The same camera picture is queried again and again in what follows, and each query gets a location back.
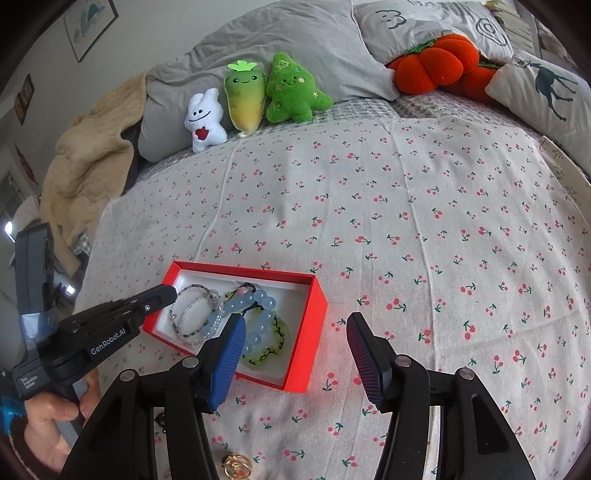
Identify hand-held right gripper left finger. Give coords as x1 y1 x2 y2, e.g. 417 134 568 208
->
60 314 247 480

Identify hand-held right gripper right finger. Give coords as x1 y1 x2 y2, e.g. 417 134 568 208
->
346 312 539 480

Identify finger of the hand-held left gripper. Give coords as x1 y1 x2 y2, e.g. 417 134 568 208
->
105 284 179 325

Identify thin dark bead bracelet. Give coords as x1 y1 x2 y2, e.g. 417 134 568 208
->
170 283 218 348

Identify clear bead bracelet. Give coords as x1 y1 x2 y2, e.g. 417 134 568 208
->
178 288 225 345

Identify red jewelry box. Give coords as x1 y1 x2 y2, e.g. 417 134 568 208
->
142 261 328 395

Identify person's left hand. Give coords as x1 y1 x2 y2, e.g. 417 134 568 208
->
23 368 101 480

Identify beige quilted blanket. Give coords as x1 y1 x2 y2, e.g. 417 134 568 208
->
39 74 149 251

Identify cherry print bed sheet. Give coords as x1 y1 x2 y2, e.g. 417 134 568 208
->
73 108 591 480

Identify white rabbit plush toy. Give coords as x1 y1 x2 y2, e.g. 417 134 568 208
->
184 88 228 154

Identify yellow green carrot plush toy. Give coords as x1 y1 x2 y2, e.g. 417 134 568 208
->
224 60 267 138

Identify green tree plush toy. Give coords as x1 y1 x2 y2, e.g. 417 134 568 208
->
263 52 334 125

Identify plain grey pillow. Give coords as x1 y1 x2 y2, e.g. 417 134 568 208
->
139 0 402 162

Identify orange persimmon plush cushion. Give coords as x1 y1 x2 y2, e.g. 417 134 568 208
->
386 33 498 103

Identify white deer print pillow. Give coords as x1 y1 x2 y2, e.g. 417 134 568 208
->
484 48 591 149

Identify grey cloud print pillow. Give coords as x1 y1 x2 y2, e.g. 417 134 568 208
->
353 0 515 64

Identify blue bead bracelet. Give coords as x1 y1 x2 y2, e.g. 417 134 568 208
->
222 288 278 366

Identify green bracelet with black cord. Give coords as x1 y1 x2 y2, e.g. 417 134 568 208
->
244 313 290 368

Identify black cord pink bead bracelet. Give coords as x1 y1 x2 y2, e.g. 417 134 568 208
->
225 282 260 302

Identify gold ring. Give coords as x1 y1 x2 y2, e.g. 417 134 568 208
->
223 453 253 479

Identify small wall poster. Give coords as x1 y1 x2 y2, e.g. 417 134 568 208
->
13 74 36 125

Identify framed wall picture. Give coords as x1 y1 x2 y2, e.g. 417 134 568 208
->
63 0 117 64

